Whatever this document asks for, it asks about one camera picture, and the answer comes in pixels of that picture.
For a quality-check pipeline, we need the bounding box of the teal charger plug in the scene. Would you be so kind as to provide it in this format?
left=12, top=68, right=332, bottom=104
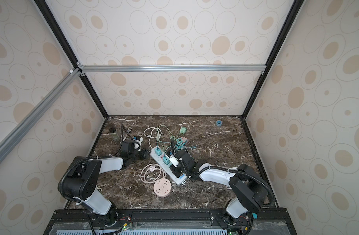
left=155, top=146, right=163, bottom=157

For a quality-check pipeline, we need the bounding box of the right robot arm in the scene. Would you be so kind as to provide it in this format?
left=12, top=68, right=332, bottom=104
left=170, top=140, right=275, bottom=227

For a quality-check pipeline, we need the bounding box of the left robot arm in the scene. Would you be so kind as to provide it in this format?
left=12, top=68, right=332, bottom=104
left=58, top=124, right=152, bottom=227

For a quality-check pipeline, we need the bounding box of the white colourful power strip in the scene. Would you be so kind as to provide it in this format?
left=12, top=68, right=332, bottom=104
left=151, top=146, right=187, bottom=186

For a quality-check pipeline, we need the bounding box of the round pink power socket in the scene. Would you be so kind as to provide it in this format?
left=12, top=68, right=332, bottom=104
left=154, top=178, right=172, bottom=198

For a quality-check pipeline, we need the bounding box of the glass spice jar black lid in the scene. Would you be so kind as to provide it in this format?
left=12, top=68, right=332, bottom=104
left=109, top=127, right=120, bottom=143

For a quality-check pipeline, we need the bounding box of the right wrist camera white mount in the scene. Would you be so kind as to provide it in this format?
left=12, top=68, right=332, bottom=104
left=169, top=155, right=179, bottom=167

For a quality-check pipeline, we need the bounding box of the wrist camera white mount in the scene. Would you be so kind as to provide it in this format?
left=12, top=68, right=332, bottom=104
left=122, top=136, right=143, bottom=150
left=169, top=155, right=179, bottom=167

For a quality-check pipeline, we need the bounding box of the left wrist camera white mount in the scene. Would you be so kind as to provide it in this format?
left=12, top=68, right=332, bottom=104
left=122, top=136, right=143, bottom=150

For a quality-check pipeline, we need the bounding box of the teal charging cable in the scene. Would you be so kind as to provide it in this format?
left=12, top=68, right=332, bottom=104
left=173, top=137, right=198, bottom=150

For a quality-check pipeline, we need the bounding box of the pink round socket cord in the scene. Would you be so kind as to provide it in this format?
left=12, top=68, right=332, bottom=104
left=140, top=163, right=168, bottom=184

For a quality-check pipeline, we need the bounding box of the green cable far loop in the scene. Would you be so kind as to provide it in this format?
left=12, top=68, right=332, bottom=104
left=159, top=124, right=183, bottom=147

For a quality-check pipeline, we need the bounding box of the white power strip cord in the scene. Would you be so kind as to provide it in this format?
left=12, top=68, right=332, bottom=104
left=143, top=127, right=163, bottom=149

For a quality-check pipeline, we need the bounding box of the aluminium frame crossbar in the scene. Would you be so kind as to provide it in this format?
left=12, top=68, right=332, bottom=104
left=80, top=64, right=266, bottom=72

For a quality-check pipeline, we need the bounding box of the aluminium frame left bar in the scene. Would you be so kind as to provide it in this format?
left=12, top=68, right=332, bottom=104
left=0, top=68, right=80, bottom=164

